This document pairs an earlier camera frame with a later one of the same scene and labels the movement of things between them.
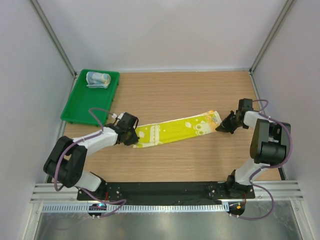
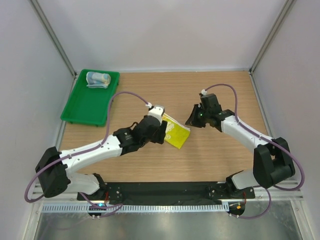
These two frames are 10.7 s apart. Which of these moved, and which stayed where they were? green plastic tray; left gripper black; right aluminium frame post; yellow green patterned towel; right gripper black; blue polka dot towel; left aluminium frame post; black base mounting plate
Moved: right gripper black; left gripper black; yellow green patterned towel
Stayed: left aluminium frame post; right aluminium frame post; green plastic tray; black base mounting plate; blue polka dot towel
